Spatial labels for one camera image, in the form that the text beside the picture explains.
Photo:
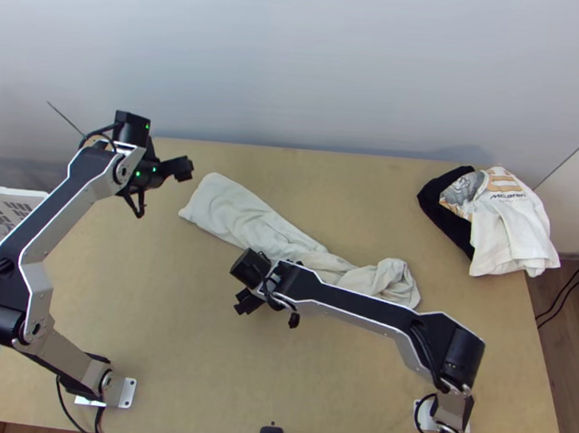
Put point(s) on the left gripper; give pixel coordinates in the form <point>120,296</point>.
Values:
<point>180,168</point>

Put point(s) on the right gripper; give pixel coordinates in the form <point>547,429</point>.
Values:
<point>248,302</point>

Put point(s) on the plain white t-shirt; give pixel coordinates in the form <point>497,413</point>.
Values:
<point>234,212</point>

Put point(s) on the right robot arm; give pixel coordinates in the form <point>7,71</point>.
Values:
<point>362,310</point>

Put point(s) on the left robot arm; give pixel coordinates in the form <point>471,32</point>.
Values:
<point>42,237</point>

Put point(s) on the white printed t-shirt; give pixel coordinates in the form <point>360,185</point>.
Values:
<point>514,229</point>

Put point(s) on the black garment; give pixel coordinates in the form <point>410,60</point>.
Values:
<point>445,208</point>

